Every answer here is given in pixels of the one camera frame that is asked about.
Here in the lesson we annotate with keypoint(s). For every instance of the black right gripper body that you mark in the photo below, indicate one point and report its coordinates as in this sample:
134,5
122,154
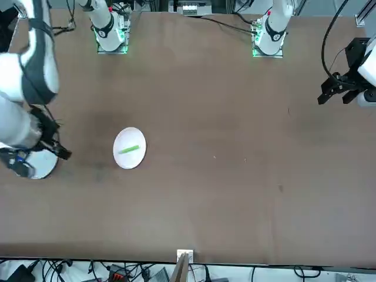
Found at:
47,129

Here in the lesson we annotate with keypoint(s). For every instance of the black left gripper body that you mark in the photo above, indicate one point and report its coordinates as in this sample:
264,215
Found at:
357,55

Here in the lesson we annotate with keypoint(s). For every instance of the green marker with clear cap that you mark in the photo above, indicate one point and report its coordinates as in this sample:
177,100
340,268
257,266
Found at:
129,149

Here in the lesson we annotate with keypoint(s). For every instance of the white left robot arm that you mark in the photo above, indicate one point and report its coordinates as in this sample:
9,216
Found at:
276,26

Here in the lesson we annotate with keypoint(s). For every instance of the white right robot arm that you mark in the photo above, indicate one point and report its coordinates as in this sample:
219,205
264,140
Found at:
11,123

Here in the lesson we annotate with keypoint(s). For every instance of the light blue round plate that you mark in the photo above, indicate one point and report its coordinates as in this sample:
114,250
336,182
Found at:
44,164

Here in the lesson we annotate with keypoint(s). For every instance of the white round plate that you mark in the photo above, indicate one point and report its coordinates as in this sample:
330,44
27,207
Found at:
129,138

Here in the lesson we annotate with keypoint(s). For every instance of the black power adapter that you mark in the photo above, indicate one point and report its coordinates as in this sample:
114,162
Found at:
20,274

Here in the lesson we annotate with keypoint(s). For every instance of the red and black device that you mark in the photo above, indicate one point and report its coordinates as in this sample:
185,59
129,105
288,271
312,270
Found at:
117,273

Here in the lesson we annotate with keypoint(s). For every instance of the white power strip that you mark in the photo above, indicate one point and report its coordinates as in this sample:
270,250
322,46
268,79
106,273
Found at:
192,8

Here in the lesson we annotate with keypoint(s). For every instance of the grey box device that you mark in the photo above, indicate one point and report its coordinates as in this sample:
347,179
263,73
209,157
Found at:
160,275

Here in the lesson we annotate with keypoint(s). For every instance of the brown wooden board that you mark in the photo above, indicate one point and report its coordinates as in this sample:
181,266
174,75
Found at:
179,268

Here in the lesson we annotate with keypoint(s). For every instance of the aluminium frame profile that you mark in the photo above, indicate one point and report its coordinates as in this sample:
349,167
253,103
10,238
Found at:
362,14

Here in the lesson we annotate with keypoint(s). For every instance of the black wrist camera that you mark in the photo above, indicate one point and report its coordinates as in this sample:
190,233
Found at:
20,164

